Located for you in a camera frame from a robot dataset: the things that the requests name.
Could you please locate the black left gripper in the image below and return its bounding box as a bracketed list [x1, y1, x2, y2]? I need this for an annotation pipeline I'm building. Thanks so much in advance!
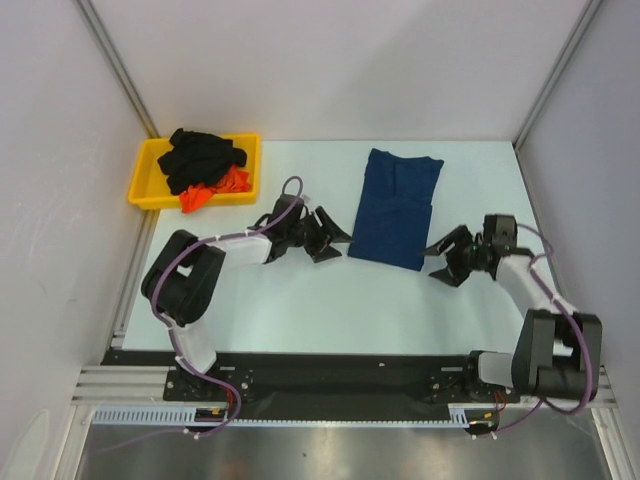
[285, 207, 353, 263]

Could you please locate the blue t shirt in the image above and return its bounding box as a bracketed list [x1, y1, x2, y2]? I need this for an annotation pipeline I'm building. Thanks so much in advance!
[348, 149, 444, 272]

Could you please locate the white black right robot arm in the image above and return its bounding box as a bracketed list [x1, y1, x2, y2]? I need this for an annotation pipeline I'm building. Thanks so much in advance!
[420, 214, 603, 415]

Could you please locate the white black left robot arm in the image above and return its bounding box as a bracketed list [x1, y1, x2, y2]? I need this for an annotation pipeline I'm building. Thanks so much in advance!
[141, 204, 352, 400]

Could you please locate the orange t shirt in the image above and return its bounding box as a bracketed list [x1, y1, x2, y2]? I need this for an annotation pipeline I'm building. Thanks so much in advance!
[179, 166, 251, 214]

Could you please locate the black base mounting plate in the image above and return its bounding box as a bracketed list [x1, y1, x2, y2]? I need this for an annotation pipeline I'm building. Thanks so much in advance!
[101, 348, 521, 421]

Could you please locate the black t shirt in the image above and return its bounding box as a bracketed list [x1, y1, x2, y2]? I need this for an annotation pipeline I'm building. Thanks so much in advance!
[158, 128, 247, 196]

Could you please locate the yellow plastic bin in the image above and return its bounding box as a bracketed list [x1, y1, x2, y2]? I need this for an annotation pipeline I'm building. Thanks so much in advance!
[127, 133, 262, 210]

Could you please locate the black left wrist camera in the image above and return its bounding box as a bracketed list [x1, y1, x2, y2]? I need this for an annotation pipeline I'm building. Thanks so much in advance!
[269, 194, 305, 230]

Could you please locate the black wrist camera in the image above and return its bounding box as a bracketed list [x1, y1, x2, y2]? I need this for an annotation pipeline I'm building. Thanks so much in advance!
[483, 214, 517, 250]
[269, 194, 305, 230]

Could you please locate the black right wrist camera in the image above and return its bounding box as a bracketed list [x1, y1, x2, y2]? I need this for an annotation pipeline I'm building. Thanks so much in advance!
[483, 214, 517, 250]

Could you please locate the light blue cable duct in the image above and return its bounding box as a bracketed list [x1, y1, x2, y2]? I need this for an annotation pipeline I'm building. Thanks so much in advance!
[93, 406, 470, 429]

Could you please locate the aluminium frame rail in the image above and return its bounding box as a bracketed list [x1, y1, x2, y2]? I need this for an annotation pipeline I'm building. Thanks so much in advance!
[72, 366, 169, 405]

